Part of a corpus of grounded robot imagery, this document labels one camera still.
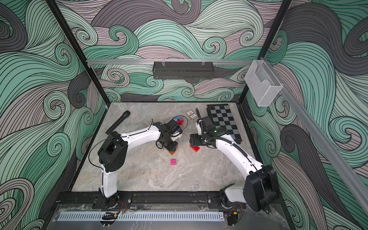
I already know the red lego brick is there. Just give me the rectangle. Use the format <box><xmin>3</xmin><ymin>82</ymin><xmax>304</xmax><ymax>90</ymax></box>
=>
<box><xmin>190</xmin><ymin>145</ymin><xmax>200</xmax><ymax>152</ymax></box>

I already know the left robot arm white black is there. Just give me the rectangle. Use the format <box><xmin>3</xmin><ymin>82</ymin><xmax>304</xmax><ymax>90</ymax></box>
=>
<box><xmin>98</xmin><ymin>120</ymin><xmax>183</xmax><ymax>199</ymax></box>

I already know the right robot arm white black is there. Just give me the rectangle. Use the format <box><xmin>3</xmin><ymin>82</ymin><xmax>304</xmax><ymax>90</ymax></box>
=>
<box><xmin>189</xmin><ymin>129</ymin><xmax>280</xmax><ymax>212</ymax></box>

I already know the playing card box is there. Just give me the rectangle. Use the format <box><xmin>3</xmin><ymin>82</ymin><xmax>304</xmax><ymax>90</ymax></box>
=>
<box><xmin>186</xmin><ymin>110</ymin><xmax>198</xmax><ymax>120</ymax></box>

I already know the black grey chessboard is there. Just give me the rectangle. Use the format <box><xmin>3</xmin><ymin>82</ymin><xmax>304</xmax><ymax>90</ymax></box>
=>
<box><xmin>207</xmin><ymin>104</ymin><xmax>242</xmax><ymax>144</ymax></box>

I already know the black microphone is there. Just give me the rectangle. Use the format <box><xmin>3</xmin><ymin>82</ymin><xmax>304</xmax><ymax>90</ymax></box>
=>
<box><xmin>105</xmin><ymin>110</ymin><xmax>130</xmax><ymax>135</ymax></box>

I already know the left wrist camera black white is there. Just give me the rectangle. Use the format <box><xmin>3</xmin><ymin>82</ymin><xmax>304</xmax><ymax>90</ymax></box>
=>
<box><xmin>165</xmin><ymin>119</ymin><xmax>183</xmax><ymax>137</ymax></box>

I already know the black wall tray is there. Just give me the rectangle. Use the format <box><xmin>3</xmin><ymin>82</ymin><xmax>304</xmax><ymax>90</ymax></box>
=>
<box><xmin>152</xmin><ymin>62</ymin><xmax>215</xmax><ymax>81</ymax></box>

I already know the clear plastic wall bin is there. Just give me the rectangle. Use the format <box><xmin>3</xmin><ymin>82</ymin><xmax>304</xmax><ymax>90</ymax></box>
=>
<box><xmin>244</xmin><ymin>59</ymin><xmax>283</xmax><ymax>107</ymax></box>

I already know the aluminium rail back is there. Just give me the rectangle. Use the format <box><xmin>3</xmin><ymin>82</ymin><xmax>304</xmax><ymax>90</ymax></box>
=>
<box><xmin>86</xmin><ymin>58</ymin><xmax>253</xmax><ymax>66</ymax></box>

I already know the aluminium rail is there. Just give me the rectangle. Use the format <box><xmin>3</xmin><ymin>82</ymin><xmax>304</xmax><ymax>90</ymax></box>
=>
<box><xmin>86</xmin><ymin>58</ymin><xmax>253</xmax><ymax>66</ymax></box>
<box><xmin>260</xmin><ymin>57</ymin><xmax>368</xmax><ymax>213</ymax></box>

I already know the white slotted cable duct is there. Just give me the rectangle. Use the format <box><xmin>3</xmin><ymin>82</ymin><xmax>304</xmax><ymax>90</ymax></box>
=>
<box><xmin>57</xmin><ymin>211</ymin><xmax>225</xmax><ymax>222</ymax></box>

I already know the aluminium rail right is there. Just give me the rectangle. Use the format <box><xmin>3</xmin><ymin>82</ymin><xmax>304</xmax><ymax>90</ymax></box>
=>
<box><xmin>260</xmin><ymin>57</ymin><xmax>368</xmax><ymax>213</ymax></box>

